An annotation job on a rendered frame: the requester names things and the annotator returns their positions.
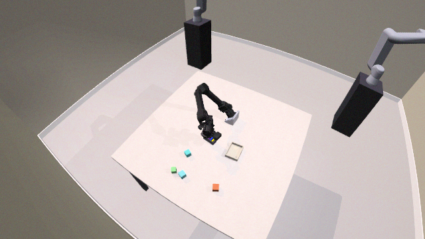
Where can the teal cube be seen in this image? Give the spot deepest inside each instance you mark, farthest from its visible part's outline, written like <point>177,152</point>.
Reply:
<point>187,153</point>

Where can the light blue cube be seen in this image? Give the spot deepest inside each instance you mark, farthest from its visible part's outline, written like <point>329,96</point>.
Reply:
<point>182,174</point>

